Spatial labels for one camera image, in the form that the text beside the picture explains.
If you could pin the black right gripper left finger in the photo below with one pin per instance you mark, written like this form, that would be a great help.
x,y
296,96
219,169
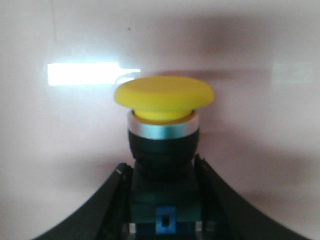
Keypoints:
x,y
104,216

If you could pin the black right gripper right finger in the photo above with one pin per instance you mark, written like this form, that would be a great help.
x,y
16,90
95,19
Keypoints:
x,y
228,216

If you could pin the yellow push button switch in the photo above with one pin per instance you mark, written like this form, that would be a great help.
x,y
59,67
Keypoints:
x,y
163,129

